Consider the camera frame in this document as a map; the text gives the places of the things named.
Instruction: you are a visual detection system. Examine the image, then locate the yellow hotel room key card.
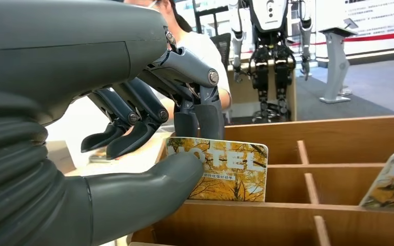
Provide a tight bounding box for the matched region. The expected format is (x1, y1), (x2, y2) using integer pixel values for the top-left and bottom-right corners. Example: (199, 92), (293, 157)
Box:
(165, 136), (269, 202)
(359, 149), (394, 210)

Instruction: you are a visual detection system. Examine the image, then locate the guest person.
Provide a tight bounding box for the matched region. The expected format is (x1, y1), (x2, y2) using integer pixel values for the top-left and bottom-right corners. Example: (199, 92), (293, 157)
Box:
(124, 0), (233, 136)

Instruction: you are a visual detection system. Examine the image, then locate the small brown cardboard box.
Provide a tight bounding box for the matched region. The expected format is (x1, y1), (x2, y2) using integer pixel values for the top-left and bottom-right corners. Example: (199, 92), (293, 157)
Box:
(46, 140), (77, 174)

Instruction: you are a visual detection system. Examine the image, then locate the black office chair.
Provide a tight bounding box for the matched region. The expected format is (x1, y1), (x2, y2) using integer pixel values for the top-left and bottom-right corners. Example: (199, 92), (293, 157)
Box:
(193, 5), (233, 69)

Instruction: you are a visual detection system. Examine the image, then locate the background humanoid robot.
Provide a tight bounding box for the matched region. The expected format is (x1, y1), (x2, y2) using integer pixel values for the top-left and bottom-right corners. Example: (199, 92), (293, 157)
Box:
(229, 0), (315, 124)

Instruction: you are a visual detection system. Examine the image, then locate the grey kiosk stand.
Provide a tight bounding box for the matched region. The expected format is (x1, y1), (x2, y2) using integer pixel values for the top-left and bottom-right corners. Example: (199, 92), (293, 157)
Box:
(318, 26), (358, 104)

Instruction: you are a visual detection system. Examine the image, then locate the wooden compartment organizer box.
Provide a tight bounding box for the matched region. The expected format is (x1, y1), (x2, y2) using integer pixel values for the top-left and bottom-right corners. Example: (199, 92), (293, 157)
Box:
(127, 114), (394, 246)

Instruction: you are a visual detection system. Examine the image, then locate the red barrier belt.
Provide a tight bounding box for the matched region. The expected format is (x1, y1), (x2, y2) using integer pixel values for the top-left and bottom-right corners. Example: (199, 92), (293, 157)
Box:
(287, 31), (394, 47)

